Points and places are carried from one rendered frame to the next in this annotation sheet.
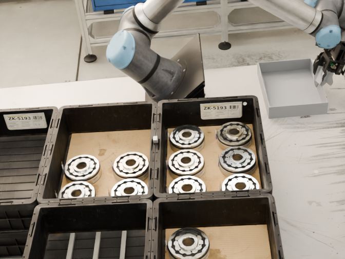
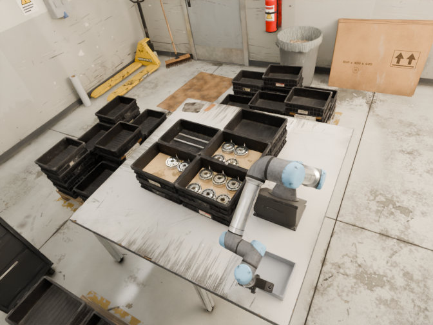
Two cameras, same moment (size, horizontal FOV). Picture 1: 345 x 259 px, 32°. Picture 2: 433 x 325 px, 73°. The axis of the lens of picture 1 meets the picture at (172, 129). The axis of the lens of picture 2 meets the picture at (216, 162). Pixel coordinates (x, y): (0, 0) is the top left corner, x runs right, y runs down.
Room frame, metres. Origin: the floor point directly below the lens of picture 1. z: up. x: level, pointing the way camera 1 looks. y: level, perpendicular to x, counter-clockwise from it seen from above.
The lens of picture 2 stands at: (1.99, -1.08, 2.27)
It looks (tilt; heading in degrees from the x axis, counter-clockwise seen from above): 44 degrees down; 126
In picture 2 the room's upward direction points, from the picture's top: 11 degrees counter-clockwise
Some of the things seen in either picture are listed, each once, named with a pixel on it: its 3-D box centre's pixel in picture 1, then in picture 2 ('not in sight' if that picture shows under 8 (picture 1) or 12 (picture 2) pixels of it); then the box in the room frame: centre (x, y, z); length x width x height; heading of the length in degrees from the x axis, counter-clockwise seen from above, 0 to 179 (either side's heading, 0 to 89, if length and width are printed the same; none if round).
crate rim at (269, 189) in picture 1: (210, 145); (212, 180); (1.23, -0.10, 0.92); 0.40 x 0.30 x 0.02; 176
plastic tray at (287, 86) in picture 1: (290, 87); (265, 270); (1.70, -0.43, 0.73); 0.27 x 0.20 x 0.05; 178
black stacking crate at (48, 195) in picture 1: (104, 163); (236, 155); (1.25, 0.20, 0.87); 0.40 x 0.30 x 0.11; 176
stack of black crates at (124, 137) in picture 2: not in sight; (125, 151); (-0.14, 0.33, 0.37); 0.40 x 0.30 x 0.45; 89
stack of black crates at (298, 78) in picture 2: not in sight; (282, 89); (1.03, 1.87, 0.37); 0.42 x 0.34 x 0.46; 179
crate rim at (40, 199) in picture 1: (102, 150); (236, 150); (1.25, 0.20, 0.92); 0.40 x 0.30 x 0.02; 176
